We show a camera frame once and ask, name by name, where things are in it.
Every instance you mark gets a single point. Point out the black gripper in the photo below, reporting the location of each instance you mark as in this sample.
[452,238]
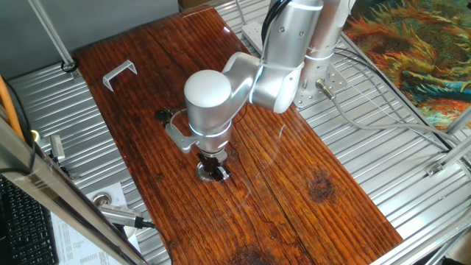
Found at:
[211,160]

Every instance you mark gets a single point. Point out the small round steel plate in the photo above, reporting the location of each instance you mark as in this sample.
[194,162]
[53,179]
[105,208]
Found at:
[201,174]

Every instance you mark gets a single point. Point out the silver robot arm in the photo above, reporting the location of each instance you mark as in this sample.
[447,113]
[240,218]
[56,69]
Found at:
[287,55]

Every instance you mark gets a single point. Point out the brown wooden board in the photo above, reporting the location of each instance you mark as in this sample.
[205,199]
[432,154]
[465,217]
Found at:
[221,202]

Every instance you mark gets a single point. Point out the small white ceramic dish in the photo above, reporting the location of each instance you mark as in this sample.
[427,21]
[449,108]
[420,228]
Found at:
[129,232]

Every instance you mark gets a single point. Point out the small round metal tin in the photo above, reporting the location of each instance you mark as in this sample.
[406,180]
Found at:
[102,199]

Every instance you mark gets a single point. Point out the white mesh basket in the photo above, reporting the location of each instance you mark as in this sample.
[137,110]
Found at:
[117,73]

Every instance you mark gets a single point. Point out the white power strip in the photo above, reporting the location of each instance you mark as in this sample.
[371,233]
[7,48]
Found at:
[252,35]

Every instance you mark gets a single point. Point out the printed paper sheet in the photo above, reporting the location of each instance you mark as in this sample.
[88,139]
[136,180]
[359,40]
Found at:
[84,243]

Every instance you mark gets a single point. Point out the small silver mounted device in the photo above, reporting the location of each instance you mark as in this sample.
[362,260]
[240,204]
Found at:
[57,147]

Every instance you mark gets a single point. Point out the black keyboard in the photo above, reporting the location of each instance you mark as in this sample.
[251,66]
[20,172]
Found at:
[25,228]

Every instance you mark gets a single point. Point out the orange pipe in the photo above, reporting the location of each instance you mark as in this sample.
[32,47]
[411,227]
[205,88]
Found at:
[9,106]

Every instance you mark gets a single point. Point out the colourful painted cloth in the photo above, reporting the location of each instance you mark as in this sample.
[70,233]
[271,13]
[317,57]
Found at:
[416,55]

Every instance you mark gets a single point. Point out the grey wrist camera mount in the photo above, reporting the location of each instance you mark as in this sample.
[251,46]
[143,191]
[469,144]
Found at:
[180,138]

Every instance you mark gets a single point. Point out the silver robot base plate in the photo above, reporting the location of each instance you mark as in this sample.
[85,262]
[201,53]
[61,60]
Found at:
[333,79]

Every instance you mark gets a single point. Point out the shiny steel frame bar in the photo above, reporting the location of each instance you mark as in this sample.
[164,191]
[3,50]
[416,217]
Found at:
[55,191]

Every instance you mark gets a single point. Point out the aluminium frame post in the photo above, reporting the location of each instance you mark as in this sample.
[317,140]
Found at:
[51,37]

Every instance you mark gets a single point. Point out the aluminium frame strut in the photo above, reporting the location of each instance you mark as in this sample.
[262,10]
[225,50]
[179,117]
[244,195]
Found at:
[452,151]

